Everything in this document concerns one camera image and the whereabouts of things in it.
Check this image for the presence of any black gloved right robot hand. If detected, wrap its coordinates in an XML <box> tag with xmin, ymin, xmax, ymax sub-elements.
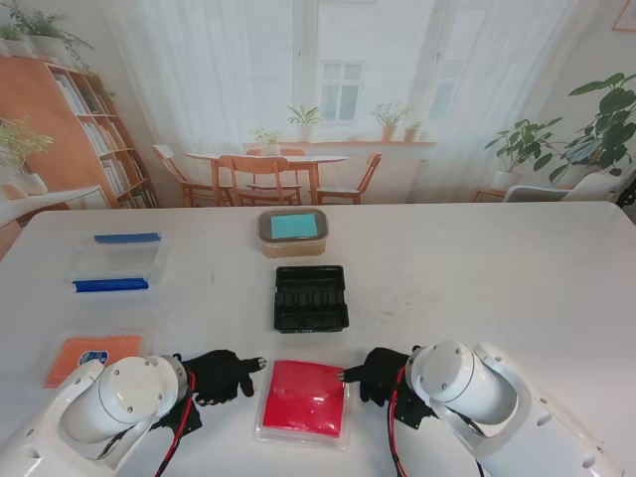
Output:
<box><xmin>338</xmin><ymin>347</ymin><xmax>413</xmax><ymax>408</ymax></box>

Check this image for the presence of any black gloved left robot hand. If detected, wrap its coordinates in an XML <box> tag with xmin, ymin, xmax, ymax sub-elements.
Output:
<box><xmin>176</xmin><ymin>349</ymin><xmax>269</xmax><ymax>406</ymax></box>

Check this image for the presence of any red container lid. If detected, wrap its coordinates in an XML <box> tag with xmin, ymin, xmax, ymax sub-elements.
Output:
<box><xmin>252</xmin><ymin>358</ymin><xmax>355</xmax><ymax>451</ymax></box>

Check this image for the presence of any black plastic tray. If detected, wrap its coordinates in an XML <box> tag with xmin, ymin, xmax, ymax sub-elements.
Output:
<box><xmin>272</xmin><ymin>264</ymin><xmax>351</xmax><ymax>335</ymax></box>

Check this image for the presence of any brown paper food container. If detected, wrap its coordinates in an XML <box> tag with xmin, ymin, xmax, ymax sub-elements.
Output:
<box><xmin>257</xmin><ymin>208</ymin><xmax>331</xmax><ymax>260</ymax></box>

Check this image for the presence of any clear lid with teal label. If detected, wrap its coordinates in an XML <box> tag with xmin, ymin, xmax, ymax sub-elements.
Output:
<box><xmin>257</xmin><ymin>209</ymin><xmax>331</xmax><ymax>244</ymax></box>

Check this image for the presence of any clear container with blue clips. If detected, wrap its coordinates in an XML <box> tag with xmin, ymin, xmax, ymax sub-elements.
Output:
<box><xmin>72</xmin><ymin>232</ymin><xmax>169</xmax><ymax>296</ymax></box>

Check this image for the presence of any clear lid with orange label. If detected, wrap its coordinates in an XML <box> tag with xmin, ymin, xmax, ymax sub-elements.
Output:
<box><xmin>32</xmin><ymin>332</ymin><xmax>150</xmax><ymax>392</ymax></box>

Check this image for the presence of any black equipment piece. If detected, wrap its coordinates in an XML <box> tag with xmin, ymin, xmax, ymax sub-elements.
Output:
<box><xmin>614</xmin><ymin>171</ymin><xmax>636</xmax><ymax>211</ymax></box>

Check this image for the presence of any printed room scene backdrop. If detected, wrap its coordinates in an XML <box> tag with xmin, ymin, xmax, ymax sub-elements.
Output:
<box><xmin>0</xmin><ymin>0</ymin><xmax>636</xmax><ymax>262</ymax></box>

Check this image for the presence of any right arm red black cable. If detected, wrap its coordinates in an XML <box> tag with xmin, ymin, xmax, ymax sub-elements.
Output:
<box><xmin>387</xmin><ymin>372</ymin><xmax>488</xmax><ymax>477</ymax></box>

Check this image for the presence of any arm red black cable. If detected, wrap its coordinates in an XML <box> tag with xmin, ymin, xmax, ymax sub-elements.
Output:
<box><xmin>154</xmin><ymin>372</ymin><xmax>205</xmax><ymax>477</ymax></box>
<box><xmin>387</xmin><ymin>372</ymin><xmax>488</xmax><ymax>477</ymax></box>

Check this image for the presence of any left arm red black cable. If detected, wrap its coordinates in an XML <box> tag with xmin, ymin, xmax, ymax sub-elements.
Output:
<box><xmin>154</xmin><ymin>372</ymin><xmax>205</xmax><ymax>477</ymax></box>

